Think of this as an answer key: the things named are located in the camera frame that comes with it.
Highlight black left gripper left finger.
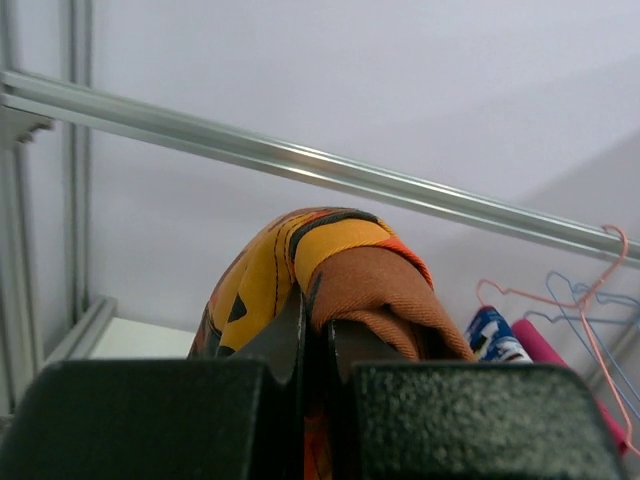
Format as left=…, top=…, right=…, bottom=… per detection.
left=1, top=290, right=306, bottom=479

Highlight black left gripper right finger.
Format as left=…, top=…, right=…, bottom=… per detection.
left=327, top=321, right=627, bottom=479

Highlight blue white patterned trousers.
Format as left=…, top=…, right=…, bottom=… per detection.
left=464, top=306, right=533, bottom=363

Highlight orange camouflage trousers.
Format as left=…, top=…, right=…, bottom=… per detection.
left=190, top=207, right=474, bottom=479

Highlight light blue wire hanger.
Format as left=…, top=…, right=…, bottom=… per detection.
left=551, top=290, right=639, bottom=409

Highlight blue hanger of camouflage trousers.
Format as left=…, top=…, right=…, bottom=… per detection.
left=587, top=291, right=639, bottom=325

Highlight pink trousers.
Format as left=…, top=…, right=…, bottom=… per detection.
left=512, top=319, right=628, bottom=455

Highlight aluminium hanging rail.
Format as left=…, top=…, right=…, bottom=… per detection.
left=1, top=71, right=620, bottom=258

